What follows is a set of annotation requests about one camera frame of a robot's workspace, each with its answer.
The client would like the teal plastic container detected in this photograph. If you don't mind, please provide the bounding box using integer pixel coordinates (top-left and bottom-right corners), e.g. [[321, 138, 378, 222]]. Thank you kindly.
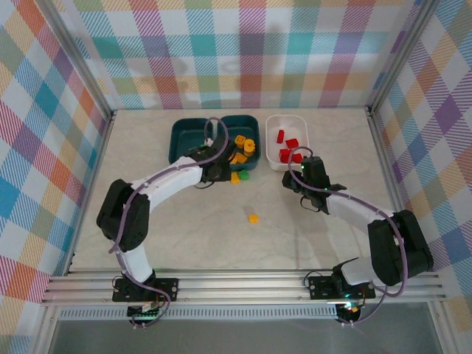
[[168, 117, 213, 165], [217, 114, 263, 173]]

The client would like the white plastic container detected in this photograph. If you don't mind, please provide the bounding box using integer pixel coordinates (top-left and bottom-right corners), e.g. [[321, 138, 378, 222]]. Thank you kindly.
[[265, 114, 310, 173]]

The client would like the controller circuit board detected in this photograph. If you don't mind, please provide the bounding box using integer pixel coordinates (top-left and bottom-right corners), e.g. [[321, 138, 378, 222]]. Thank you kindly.
[[127, 301, 165, 328], [327, 300, 364, 324]]

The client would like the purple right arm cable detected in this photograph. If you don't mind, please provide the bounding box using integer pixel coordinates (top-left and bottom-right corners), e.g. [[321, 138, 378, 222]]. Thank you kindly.
[[287, 146, 411, 328]]

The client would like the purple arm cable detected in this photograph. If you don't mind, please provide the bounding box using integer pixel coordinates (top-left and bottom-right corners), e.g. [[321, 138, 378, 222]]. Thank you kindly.
[[108, 116, 229, 329], [287, 146, 411, 328]]

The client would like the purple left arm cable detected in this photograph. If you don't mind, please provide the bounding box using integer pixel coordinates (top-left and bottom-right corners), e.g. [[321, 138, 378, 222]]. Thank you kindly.
[[108, 116, 229, 329]]

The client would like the aluminium side rail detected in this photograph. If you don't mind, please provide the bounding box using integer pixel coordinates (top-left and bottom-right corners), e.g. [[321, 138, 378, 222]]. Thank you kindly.
[[367, 106, 427, 274], [63, 110, 118, 276]]

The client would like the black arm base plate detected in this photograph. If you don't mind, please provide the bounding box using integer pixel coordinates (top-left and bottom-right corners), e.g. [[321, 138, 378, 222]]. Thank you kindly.
[[112, 277, 180, 303], [308, 274, 376, 300]]

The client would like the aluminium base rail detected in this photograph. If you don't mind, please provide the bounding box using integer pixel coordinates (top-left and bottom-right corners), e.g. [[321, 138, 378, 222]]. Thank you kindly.
[[40, 270, 449, 308]]

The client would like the grey slotted cable duct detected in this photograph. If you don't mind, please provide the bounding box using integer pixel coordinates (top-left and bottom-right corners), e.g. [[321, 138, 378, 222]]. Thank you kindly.
[[58, 308, 339, 322]]

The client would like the aluminium frame post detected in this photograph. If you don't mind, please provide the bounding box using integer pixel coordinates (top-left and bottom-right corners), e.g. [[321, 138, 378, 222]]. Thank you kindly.
[[367, 0, 442, 111], [38, 0, 115, 121]]

